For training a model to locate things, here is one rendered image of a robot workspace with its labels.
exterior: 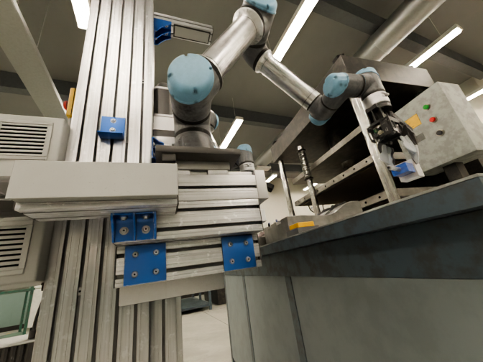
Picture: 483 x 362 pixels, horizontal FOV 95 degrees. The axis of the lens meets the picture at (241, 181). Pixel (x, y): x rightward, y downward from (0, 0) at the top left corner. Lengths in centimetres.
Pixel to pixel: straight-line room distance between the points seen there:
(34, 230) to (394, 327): 84
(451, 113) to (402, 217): 111
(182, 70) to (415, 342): 74
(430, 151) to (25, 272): 168
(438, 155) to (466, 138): 13
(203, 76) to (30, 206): 44
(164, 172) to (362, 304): 53
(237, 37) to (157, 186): 53
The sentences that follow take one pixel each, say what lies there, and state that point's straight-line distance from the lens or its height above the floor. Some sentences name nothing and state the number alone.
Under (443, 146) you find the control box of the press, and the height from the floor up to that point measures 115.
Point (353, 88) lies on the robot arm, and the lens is 86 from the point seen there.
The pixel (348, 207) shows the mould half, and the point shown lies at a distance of 109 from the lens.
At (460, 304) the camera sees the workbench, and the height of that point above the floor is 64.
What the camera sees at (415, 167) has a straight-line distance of 81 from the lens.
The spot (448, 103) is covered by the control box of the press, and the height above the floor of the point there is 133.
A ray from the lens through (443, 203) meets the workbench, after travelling 41.
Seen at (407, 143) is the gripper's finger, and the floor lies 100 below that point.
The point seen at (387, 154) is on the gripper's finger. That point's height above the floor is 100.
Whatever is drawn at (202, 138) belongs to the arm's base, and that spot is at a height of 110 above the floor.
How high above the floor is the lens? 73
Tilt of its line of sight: 21 degrees up
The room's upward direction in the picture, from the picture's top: 8 degrees counter-clockwise
